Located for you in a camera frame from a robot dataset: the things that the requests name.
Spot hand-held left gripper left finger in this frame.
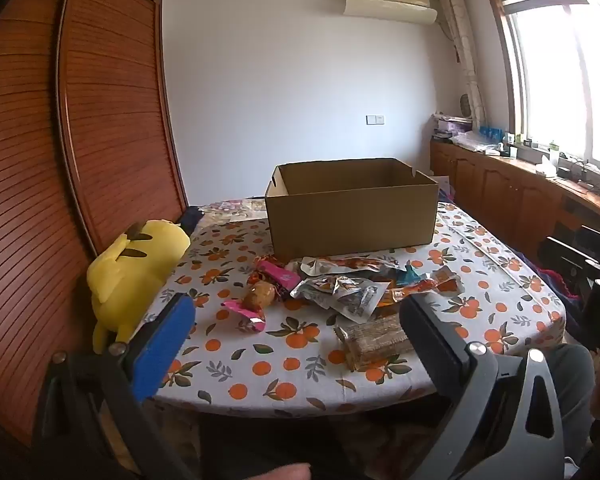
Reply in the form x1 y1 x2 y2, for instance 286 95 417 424
32 291 198 480

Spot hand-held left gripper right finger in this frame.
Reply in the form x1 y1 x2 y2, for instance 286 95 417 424
399 291 565 480

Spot small dark grey snack packet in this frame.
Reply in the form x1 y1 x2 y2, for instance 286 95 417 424
330 282 391 322

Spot pink bread snack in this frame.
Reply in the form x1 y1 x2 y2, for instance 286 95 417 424
222 281 277 333

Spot large orange snack packet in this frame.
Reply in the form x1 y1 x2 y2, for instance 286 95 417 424
286 256 401 277

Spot silver red-topped snack packet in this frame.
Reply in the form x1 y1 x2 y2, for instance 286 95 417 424
290 274 375 307

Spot pink purple snack packet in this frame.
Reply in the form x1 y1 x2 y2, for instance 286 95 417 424
247 256 301 302

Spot brown cardboard box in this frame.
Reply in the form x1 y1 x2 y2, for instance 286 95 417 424
265 158 439 264

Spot clear cracker packet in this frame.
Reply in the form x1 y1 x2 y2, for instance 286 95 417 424
334 314 415 372

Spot teal snack packet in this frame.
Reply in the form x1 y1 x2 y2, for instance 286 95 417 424
397 264 421 288

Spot yellow plush toy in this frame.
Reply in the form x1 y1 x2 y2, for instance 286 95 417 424
86 219 191 356

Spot person's grey trousers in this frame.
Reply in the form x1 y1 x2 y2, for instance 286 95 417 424
544 342 598 466

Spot wooden low cabinet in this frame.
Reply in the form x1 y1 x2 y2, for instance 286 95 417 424
430 140 600 271

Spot orange print tablecloth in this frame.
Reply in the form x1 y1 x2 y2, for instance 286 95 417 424
147 200 566 416

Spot dark cloth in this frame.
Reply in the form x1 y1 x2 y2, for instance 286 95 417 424
179 206 205 233

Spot white plastic bag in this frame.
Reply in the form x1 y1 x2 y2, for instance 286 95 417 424
452 130 505 153

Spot floral blanket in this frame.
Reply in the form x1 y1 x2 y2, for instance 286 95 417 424
200 199 268 223

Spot wooden framed window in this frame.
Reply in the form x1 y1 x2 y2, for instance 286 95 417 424
482 0 600 181

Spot stack of boxes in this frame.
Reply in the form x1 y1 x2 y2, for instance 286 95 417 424
432 112 475 141

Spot wooden slatted wardrobe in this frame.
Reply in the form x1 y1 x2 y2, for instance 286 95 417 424
0 0 191 451

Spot white wrapped pipe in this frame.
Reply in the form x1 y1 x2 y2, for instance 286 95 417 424
435 0 485 126

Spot white air conditioner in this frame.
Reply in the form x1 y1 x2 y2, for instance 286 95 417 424
343 0 439 24

